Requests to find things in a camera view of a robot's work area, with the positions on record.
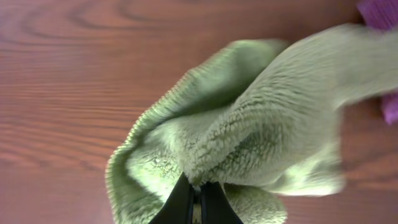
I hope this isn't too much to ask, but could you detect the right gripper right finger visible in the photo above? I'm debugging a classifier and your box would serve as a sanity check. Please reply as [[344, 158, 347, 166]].
[[200, 182, 243, 224]]

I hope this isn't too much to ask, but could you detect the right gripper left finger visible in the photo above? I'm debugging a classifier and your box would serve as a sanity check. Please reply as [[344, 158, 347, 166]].
[[149, 173, 195, 224]]

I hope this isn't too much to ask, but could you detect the purple microfiber cloth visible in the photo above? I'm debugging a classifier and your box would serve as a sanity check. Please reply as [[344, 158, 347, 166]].
[[357, 0, 397, 124]]

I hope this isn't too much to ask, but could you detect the green microfiber cloth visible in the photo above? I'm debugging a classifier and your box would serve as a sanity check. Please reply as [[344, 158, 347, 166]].
[[106, 24, 397, 224]]

